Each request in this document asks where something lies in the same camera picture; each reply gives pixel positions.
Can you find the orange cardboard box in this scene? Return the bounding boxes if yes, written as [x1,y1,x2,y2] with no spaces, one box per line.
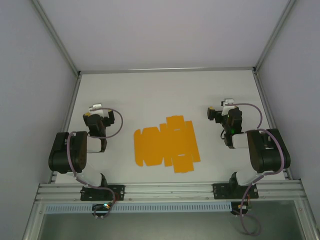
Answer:
[133,114,202,175]

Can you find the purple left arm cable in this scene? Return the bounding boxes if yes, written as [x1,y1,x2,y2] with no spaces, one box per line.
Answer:
[67,106,124,220]

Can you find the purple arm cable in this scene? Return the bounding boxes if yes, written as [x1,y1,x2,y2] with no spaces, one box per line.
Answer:
[231,101,287,237]
[67,106,124,220]

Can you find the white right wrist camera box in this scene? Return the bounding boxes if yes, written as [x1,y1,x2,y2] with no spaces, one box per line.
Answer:
[220,98,236,114]

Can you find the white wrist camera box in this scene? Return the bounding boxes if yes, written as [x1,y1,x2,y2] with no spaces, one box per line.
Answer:
[220,98,236,114]
[87,103,104,116]

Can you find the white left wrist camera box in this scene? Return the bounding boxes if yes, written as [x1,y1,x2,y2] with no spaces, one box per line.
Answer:
[87,103,104,116]

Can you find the aluminium table edge rail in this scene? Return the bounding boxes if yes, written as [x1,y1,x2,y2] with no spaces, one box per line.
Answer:
[79,66,256,75]
[252,71,294,180]
[51,73,82,185]

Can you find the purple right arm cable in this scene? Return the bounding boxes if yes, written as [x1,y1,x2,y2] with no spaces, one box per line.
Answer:
[231,101,287,237]

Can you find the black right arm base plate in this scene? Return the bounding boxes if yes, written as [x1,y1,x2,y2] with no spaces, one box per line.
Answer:
[212,182,258,200]

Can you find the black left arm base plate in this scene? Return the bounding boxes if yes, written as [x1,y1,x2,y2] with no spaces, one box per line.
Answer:
[79,184,126,202]

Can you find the aluminium frame post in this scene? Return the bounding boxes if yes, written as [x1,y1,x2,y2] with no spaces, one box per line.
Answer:
[31,0,81,76]
[252,0,297,73]

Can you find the aluminium mounting rail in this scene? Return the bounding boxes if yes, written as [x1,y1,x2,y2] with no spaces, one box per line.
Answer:
[34,179,307,202]

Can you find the slotted pale cable duct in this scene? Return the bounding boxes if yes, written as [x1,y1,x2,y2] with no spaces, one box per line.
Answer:
[44,202,232,215]

